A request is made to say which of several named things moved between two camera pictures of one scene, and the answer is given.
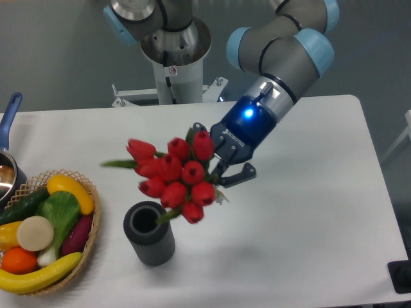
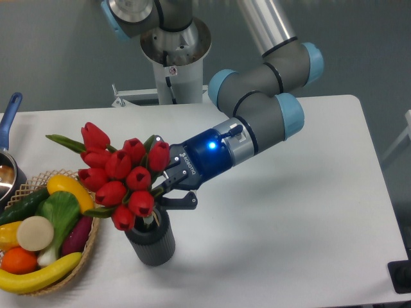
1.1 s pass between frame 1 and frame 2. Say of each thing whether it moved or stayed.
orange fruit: stayed
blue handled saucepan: stayed
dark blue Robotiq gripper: moved
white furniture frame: stayed
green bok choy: stayed
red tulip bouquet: moved
